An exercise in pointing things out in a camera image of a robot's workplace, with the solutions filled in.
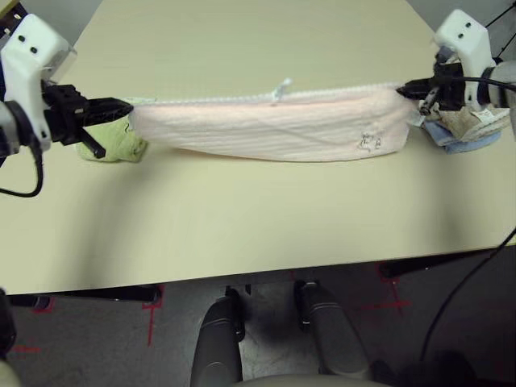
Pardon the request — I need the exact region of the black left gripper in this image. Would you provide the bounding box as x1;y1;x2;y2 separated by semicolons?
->
41;83;135;160

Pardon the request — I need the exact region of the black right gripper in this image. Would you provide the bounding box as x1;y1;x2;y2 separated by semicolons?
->
398;60;465;117

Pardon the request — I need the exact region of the pink terry towel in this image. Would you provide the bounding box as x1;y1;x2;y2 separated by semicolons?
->
128;77;424;163

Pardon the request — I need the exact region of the green folded towel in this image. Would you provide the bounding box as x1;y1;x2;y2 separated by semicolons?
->
76;96;157;164

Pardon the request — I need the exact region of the light blue folded towel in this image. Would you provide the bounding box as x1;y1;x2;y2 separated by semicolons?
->
425;120;501;156

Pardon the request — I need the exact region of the beige folded towel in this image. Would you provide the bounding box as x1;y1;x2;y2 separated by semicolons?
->
418;102;511;142

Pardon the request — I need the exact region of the black tripod stand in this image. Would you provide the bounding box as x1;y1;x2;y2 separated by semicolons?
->
485;0;516;57

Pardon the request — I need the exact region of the grey robot left leg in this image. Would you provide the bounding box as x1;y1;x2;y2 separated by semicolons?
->
191;298;245;384

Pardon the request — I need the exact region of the grey robot leg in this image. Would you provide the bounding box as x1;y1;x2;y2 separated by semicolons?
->
293;280;370;376
191;298;245;384

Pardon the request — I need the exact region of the grey robot right leg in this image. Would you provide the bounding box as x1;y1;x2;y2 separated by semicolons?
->
293;280;370;376

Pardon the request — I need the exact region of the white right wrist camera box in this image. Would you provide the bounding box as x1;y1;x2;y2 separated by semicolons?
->
433;10;497;110

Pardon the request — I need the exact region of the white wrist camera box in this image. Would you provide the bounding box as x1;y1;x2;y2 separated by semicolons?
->
0;13;77;152
433;10;497;110

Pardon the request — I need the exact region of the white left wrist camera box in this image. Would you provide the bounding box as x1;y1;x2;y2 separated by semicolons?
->
0;13;77;152

